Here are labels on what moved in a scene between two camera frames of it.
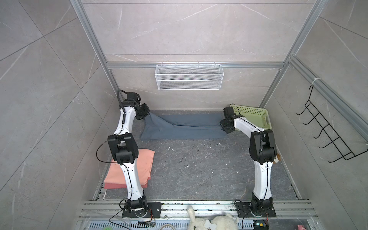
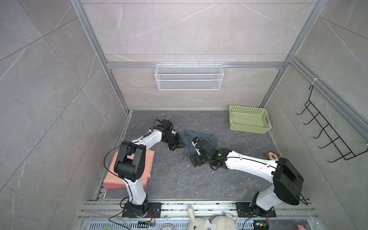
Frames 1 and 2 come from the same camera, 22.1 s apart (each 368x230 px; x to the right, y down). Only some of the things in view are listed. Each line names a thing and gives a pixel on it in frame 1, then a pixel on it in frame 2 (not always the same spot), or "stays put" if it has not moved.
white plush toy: (224, 222) stays put
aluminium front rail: (178, 209) stays put
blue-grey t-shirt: (183, 126) -> (189, 135)
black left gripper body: (143, 111) -> (174, 141)
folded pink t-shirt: (115, 177) stays put
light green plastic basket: (258, 117) stays put
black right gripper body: (224, 123) -> (199, 159)
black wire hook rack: (344, 151) stays put
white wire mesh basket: (189, 77) stays put
